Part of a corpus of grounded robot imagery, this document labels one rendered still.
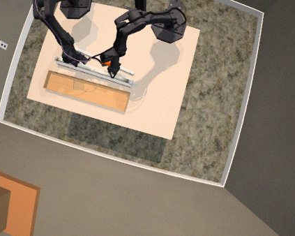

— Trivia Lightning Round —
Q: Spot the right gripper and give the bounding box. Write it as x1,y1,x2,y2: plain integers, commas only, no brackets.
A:
71,51,87,67

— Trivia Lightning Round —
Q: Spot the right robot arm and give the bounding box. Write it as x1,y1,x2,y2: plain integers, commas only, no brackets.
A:
33,0,89,64

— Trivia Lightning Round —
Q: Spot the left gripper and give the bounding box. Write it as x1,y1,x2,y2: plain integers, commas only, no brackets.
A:
104,61,121,79

